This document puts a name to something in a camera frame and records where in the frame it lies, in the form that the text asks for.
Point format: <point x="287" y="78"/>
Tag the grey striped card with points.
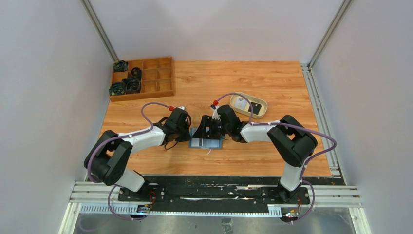
<point x="199" y="143"/>

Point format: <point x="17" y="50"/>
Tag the large black coiled item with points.
<point x="131" y="85"/>

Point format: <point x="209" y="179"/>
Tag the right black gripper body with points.
<point x="208" y="126"/>

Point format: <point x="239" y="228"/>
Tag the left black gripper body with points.
<point x="186" y="129"/>

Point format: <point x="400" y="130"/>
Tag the black mounting base rail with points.
<point x="214" y="194"/>

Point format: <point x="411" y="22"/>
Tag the black coiled item bottom-left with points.
<point x="116" y="89"/>

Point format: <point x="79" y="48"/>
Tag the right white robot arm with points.
<point x="292" y="142"/>

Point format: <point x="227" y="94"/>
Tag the black card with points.
<point x="255" y="107"/>

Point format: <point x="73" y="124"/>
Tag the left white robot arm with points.
<point x="107" y="161"/>

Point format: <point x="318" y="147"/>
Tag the white printed card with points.
<point x="240" y="103"/>

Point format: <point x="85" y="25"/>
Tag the wooden compartment organizer box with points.
<point x="157" y="81"/>

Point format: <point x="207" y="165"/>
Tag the black coiled item top-left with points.
<point x="120" y="66"/>

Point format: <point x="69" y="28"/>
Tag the cream oval tray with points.
<point x="249" y="99"/>

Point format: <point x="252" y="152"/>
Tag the black coiled item middle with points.
<point x="136" y="73"/>

